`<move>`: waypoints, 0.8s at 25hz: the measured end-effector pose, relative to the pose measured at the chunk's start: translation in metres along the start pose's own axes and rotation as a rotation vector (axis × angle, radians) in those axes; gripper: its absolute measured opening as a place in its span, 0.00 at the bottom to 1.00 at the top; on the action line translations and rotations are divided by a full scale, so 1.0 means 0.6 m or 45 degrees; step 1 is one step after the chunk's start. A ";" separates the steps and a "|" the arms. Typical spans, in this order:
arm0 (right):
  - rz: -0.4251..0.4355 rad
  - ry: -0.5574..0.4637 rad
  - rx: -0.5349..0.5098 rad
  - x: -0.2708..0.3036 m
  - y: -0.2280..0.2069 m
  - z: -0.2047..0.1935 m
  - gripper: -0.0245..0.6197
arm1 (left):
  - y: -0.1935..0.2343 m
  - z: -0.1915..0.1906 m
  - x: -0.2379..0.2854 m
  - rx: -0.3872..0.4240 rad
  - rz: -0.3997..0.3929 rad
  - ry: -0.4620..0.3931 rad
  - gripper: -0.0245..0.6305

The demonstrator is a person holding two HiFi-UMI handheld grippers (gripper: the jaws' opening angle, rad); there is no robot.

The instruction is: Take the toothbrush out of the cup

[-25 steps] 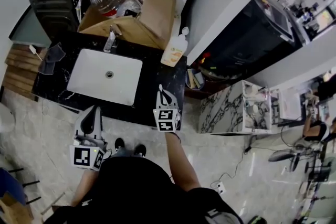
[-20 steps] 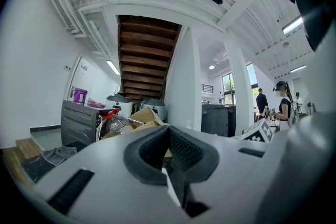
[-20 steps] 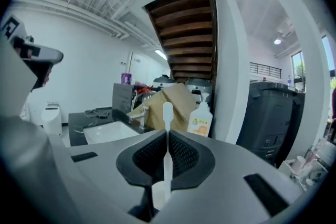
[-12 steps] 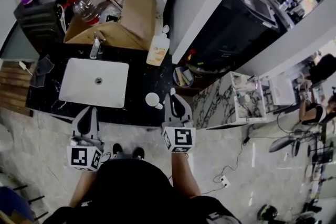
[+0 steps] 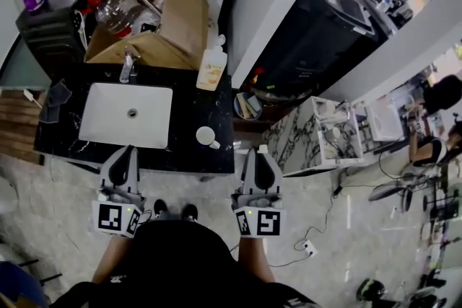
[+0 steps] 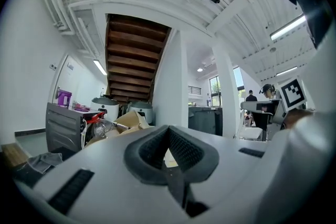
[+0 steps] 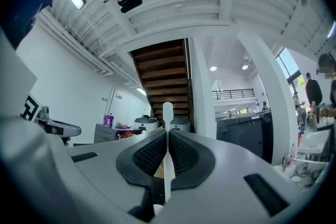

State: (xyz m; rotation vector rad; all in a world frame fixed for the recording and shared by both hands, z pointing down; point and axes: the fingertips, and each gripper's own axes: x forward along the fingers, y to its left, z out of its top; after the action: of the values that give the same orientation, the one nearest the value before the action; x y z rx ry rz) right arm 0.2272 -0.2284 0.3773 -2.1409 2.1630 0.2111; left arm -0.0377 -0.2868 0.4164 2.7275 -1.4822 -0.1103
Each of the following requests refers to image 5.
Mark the brown cardboard box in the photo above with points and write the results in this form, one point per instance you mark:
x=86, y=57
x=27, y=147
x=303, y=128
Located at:
x=180, y=11

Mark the white pump soap bottle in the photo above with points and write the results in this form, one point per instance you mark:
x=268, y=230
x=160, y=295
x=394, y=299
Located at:
x=211, y=70

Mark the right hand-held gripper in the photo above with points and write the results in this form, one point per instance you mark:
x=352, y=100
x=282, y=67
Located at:
x=269, y=221

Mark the blue and white mug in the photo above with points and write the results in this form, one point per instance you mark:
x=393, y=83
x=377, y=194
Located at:
x=205, y=136

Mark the black drawer cabinet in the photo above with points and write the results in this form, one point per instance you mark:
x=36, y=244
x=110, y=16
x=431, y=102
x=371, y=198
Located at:
x=50, y=36

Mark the blue chair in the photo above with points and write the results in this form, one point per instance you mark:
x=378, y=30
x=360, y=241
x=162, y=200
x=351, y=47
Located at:
x=18, y=285

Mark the floor fan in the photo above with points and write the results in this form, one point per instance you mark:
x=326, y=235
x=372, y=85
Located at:
x=388, y=193

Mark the bowl of small items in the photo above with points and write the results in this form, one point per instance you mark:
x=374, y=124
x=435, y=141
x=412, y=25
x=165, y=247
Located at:
x=248, y=106

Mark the white square basin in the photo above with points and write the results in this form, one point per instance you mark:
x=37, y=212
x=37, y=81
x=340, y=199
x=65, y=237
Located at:
x=384, y=119

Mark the person's left forearm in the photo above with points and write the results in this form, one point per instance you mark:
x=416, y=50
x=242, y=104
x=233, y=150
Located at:
x=112, y=259

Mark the person's black shirt torso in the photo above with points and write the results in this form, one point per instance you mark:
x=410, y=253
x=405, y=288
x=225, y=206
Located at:
x=180, y=263

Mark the person's left black shoe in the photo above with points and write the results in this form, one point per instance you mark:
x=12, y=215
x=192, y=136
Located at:
x=160, y=207

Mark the white power adapter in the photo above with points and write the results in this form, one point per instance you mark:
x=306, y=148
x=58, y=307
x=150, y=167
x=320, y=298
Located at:
x=28, y=94

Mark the black helmet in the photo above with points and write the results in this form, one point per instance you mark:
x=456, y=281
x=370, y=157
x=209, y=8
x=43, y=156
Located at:
x=371, y=289

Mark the grey cloth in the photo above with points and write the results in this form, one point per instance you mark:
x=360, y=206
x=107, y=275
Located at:
x=56, y=101

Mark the person's right forearm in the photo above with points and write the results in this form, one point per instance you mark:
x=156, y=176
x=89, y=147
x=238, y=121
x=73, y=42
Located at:
x=256, y=259

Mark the clear glass jar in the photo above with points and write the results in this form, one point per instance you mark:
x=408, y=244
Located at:
x=117, y=12

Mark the chrome faucet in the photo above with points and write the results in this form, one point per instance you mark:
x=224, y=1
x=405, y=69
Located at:
x=127, y=66

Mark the black counter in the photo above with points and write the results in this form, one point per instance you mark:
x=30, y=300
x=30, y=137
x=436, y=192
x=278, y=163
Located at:
x=310, y=47

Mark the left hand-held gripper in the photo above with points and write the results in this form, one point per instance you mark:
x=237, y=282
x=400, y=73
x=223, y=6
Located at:
x=108, y=220

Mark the white marble cabinet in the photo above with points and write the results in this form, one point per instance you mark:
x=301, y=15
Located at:
x=292, y=140

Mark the black marble vanity table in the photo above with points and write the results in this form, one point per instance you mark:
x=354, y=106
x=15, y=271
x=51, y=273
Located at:
x=195, y=112

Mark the white sink basin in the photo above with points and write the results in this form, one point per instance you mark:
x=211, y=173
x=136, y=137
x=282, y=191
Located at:
x=108, y=112

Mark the person's black shoe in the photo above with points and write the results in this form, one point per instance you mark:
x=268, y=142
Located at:
x=160, y=207
x=190, y=212

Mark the person's right black shoe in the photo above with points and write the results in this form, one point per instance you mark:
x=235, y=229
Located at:
x=190, y=212

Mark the white power strip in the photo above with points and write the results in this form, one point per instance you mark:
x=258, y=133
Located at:
x=310, y=248

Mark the wooden steps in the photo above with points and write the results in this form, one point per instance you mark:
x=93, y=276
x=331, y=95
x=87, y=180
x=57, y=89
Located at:
x=16, y=126

